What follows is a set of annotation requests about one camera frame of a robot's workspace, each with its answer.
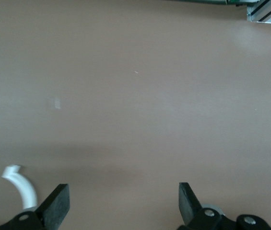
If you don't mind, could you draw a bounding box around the aluminium camera mount profile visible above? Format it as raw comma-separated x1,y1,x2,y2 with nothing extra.
246,0,271,24

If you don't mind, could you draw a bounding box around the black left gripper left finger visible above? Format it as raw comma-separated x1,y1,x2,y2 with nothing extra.
0,184,71,230

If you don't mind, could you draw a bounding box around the white curved plastic arc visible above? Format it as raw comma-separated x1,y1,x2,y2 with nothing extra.
0,164,39,212

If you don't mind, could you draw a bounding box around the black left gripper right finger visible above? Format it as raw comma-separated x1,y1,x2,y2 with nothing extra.
178,182,271,230

